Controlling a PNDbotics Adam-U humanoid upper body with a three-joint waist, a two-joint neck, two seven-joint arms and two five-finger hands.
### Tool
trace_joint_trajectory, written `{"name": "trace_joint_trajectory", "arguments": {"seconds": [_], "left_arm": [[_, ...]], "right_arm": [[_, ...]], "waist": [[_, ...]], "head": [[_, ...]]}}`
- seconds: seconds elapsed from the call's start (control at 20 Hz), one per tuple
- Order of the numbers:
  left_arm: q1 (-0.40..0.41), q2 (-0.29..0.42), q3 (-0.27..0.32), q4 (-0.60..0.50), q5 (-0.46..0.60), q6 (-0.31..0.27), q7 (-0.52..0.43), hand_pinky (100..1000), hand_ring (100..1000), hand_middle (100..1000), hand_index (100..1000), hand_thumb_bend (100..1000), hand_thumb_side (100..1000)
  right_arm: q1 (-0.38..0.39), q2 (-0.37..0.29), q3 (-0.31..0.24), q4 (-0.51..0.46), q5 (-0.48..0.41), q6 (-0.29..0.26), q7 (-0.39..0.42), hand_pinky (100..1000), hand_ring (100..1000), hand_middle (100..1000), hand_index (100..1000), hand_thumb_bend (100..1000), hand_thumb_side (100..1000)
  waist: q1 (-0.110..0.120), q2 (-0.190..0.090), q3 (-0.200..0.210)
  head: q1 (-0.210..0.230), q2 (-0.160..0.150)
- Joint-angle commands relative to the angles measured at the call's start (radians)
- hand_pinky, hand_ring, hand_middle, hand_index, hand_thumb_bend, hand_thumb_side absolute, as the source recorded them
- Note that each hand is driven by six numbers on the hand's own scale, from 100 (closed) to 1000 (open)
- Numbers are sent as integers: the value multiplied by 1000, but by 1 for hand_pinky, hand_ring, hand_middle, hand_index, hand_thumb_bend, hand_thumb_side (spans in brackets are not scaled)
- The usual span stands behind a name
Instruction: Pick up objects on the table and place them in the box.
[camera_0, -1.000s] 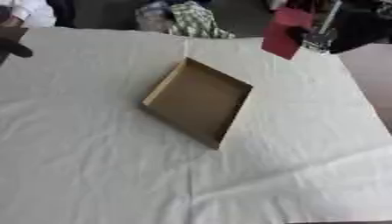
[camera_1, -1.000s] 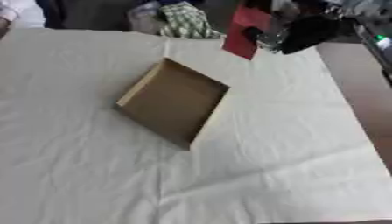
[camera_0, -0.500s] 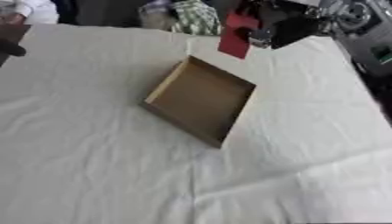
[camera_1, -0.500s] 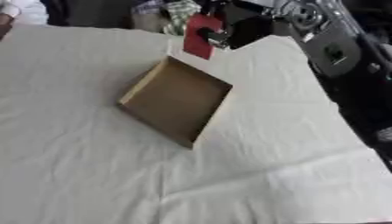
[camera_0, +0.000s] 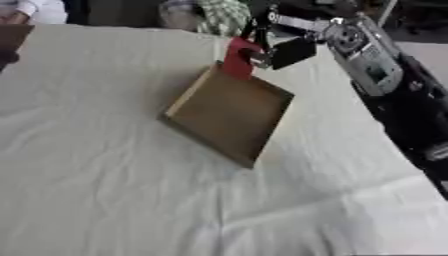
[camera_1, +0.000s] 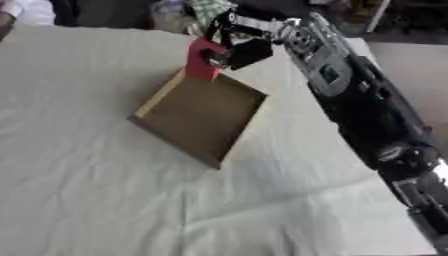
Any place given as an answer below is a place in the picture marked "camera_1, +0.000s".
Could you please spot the green white checked cloth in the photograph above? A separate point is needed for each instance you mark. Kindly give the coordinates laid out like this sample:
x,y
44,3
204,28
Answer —
x,y
209,10

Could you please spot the person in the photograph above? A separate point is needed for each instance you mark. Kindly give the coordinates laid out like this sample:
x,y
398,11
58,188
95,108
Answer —
x,y
26,13

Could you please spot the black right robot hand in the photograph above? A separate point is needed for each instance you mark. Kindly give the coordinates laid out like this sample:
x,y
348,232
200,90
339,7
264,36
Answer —
x,y
251,51

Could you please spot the red tool-shaped object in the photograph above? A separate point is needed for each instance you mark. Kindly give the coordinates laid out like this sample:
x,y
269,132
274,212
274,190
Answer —
x,y
201,60

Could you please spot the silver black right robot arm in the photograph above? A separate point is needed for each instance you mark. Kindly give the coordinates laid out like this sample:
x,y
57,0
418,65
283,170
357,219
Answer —
x,y
361,103

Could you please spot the tan cardboard box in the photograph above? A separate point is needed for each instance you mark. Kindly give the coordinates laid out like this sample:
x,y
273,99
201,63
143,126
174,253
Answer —
x,y
201,115

